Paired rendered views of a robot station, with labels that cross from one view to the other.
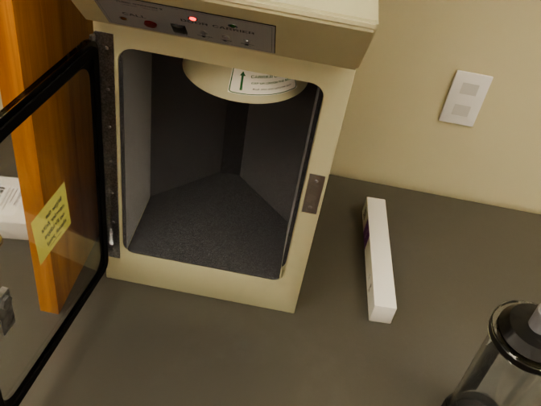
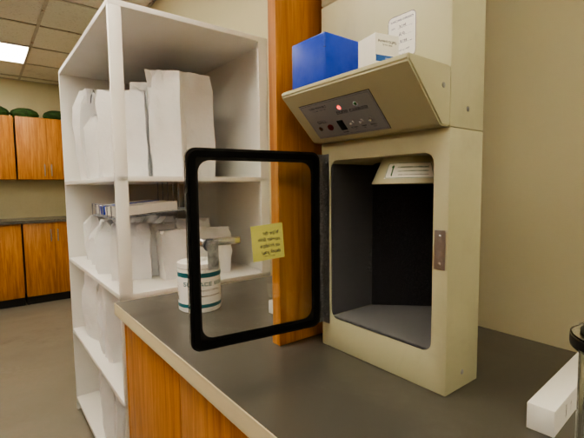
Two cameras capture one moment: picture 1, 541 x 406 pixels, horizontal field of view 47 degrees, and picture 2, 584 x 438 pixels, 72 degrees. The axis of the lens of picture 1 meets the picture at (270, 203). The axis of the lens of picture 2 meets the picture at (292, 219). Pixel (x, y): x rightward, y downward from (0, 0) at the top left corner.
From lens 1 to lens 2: 0.62 m
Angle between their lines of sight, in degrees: 58
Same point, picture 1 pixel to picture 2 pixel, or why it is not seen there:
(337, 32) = (394, 74)
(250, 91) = (396, 175)
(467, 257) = not seen: outside the picture
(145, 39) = (341, 152)
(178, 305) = (354, 365)
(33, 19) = (291, 144)
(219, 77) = (381, 173)
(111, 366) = (283, 372)
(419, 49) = not seen: outside the picture
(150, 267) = (345, 332)
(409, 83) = not seen: outside the picture
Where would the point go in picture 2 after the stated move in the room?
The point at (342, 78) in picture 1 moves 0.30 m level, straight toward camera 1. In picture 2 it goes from (442, 142) to (297, 130)
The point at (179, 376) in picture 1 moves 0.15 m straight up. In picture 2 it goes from (319, 391) to (318, 310)
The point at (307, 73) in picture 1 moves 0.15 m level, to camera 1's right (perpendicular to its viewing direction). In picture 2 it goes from (421, 146) to (508, 137)
